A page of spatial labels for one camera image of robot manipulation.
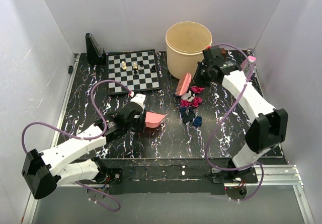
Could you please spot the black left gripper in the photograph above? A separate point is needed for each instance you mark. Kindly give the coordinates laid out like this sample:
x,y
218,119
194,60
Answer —
x,y
142,124

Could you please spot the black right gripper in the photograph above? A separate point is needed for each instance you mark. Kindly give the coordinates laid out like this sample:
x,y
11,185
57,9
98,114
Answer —
x,y
196,81

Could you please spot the pink plastic dustpan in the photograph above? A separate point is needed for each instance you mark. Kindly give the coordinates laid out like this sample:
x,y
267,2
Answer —
x,y
153,120

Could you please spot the pink hand brush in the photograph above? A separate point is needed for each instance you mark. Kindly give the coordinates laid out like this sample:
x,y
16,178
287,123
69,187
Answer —
x,y
183,84

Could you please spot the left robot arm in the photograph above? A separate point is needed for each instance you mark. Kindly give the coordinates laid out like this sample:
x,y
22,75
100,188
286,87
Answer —
x,y
46,170

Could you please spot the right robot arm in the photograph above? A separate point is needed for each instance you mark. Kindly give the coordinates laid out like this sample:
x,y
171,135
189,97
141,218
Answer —
x,y
268,124

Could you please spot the magenta paper scrap right edge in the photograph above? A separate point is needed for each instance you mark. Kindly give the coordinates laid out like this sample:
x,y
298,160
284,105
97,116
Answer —
x,y
197,90

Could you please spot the white twisted paper scrap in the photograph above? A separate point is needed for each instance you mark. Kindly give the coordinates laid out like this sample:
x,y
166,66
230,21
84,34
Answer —
x,y
189,96

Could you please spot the magenta paper by bucket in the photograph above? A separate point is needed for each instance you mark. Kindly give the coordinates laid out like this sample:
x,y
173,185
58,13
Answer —
x,y
196,102

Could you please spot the brown metronome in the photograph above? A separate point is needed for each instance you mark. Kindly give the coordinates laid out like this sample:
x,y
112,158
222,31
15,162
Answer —
x,y
223,53

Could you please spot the beige plastic bucket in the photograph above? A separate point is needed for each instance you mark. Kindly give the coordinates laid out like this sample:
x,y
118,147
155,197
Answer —
x,y
185,42

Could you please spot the pink metronome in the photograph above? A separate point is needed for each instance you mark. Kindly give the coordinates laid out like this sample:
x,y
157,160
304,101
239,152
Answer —
x,y
248,66

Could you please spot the blue paper scrap front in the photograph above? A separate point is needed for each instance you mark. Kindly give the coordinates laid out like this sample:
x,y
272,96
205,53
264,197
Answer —
x,y
197,121

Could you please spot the black white chessboard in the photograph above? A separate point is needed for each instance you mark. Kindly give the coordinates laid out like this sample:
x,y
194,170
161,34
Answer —
x,y
145,80

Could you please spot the white chess piece left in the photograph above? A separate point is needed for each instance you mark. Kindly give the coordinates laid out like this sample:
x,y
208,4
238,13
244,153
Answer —
x,y
123,64

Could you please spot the black metronome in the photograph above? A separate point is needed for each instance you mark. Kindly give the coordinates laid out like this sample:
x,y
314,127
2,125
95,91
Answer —
x,y
96,55

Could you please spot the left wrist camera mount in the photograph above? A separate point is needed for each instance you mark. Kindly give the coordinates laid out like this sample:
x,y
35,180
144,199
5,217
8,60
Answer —
x,y
138,102

